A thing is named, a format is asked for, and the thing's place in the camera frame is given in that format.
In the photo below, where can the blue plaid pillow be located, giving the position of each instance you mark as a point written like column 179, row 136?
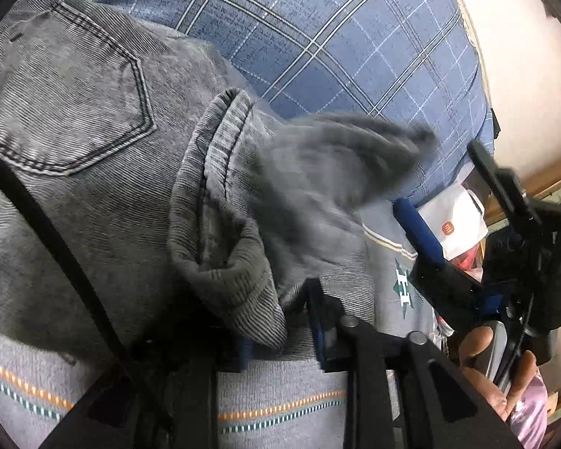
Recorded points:
column 409, row 61

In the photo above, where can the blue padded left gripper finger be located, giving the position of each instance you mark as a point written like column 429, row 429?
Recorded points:
column 451, row 292

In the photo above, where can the grey denim pants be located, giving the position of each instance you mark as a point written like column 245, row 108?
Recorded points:
column 163, row 170

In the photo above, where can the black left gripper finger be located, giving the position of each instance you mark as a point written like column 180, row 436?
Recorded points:
column 506, row 188
column 402, row 392
column 157, row 396

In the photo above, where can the person's right hand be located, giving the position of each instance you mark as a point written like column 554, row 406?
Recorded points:
column 476, row 343

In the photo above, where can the grey patterned bed sheet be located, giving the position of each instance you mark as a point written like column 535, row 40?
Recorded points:
column 272, row 404

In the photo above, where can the pink satin sleeve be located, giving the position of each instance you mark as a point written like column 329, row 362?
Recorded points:
column 528, row 420

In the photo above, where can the white paper bag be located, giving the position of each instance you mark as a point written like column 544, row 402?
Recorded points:
column 455, row 216

